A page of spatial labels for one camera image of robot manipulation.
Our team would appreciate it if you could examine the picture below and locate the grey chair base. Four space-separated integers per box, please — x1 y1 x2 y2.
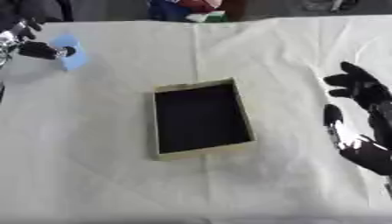
301 0 361 13

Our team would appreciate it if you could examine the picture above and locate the white and green package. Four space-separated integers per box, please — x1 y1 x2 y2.
184 10 230 24

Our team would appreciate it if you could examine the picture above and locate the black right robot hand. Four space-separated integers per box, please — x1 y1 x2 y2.
321 60 392 177

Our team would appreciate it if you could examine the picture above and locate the tan cardboard box black inside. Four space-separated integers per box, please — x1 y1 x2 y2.
150 76 259 162

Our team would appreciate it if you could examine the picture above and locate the blue and red bag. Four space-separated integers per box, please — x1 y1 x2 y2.
145 0 230 23

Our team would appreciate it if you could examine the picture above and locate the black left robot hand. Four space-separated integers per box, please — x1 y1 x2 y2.
7 17 79 61

